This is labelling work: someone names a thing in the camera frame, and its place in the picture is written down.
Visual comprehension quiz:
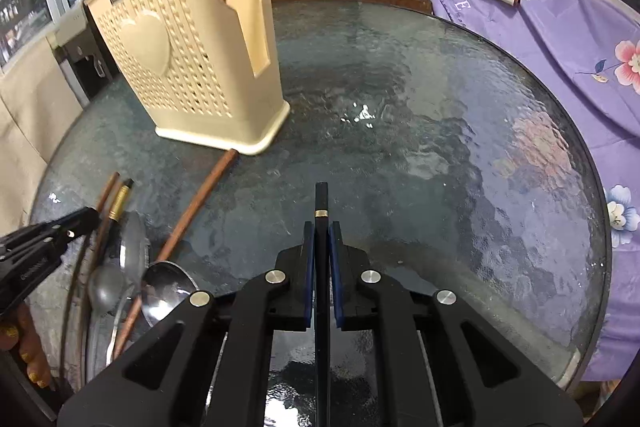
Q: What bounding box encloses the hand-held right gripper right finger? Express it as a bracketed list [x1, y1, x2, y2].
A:
[327, 221, 586, 427]

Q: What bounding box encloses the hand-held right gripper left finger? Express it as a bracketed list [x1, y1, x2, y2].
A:
[57, 221, 316, 427]

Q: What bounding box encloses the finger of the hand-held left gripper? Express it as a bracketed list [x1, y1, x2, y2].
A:
[0, 207, 101, 258]

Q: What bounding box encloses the black chopstick with gold band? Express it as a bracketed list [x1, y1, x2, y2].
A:
[315, 181, 331, 427]
[102, 178, 135, 228]

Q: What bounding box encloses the narrow metal spoon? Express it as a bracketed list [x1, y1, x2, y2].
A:
[120, 211, 151, 295]

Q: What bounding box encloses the small metal spoon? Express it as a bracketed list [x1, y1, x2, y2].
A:
[87, 264, 126, 315]

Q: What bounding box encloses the cream plastic utensil holder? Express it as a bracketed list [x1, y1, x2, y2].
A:
[82, 0, 292, 156]

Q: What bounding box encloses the person's left hand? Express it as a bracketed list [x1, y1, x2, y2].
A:
[0, 302, 53, 390]

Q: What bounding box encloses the beige cloth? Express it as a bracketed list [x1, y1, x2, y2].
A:
[0, 34, 83, 233]

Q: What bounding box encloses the water dispenser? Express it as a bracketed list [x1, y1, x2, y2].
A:
[52, 2, 121, 108]

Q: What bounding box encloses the purple floral cloth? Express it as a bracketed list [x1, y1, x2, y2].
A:
[430, 0, 640, 383]

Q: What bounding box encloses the long wooden handled utensil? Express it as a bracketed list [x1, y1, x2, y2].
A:
[111, 149, 238, 360]

